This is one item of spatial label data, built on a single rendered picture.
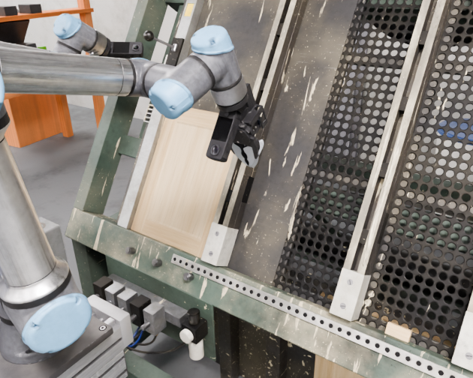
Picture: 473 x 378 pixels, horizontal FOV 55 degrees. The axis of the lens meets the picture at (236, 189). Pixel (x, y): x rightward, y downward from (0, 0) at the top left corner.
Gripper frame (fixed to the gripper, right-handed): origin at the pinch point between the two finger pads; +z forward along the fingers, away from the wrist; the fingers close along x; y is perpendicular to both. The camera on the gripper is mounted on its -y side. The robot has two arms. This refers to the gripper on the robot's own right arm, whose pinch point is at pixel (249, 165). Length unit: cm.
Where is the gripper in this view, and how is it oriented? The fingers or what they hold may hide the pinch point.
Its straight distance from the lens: 110.4
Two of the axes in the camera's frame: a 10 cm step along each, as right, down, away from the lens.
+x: -8.2, -2.3, 5.2
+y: 4.9, -7.4, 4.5
